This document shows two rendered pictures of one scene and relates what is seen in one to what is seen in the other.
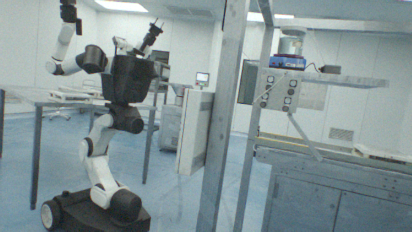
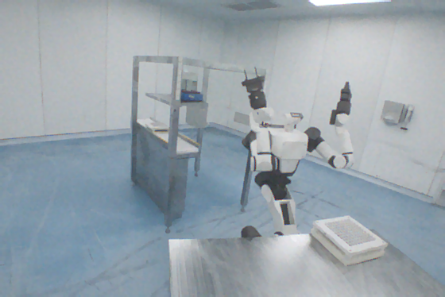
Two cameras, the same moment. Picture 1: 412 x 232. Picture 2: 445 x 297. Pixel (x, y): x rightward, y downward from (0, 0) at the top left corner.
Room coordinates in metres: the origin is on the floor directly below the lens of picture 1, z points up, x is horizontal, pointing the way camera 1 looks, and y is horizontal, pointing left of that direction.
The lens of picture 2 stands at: (3.22, 1.14, 1.55)
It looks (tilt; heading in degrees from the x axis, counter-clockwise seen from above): 17 degrees down; 215
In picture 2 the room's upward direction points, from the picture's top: 7 degrees clockwise
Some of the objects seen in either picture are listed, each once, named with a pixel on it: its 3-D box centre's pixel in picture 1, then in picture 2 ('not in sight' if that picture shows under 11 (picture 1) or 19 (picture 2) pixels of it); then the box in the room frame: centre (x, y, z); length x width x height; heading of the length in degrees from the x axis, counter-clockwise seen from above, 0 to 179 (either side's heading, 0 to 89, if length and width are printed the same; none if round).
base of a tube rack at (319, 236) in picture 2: (70, 100); (346, 241); (2.04, 1.13, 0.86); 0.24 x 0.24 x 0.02; 56
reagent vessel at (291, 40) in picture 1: (291, 40); not in sight; (1.51, -0.45, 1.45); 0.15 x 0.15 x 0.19
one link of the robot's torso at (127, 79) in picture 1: (125, 77); (280, 148); (1.65, 0.56, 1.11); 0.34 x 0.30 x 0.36; 146
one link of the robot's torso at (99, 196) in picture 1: (110, 193); not in sight; (1.68, 0.59, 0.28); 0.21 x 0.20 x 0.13; 56
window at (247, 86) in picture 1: (267, 84); not in sight; (6.43, -1.48, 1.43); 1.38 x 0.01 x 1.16; 80
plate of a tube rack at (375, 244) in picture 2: (70, 94); (349, 233); (2.04, 1.13, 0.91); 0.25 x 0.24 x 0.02; 146
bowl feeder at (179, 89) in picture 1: (184, 95); not in sight; (4.22, 0.39, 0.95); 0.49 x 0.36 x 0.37; 80
